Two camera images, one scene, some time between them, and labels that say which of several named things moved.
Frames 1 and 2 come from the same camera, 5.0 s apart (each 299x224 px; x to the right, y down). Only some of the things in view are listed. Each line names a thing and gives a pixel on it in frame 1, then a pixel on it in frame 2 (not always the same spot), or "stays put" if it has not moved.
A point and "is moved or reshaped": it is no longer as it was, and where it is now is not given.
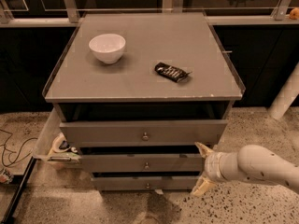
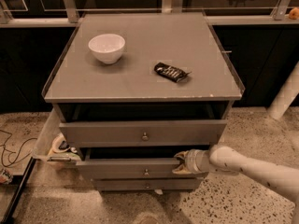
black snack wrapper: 172,73 stays put
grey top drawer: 139,133 stays put
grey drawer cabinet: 143,95 stays put
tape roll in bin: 56,146 stays put
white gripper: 212,167 → 193,161
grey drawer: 141,162 is moved or reshaped
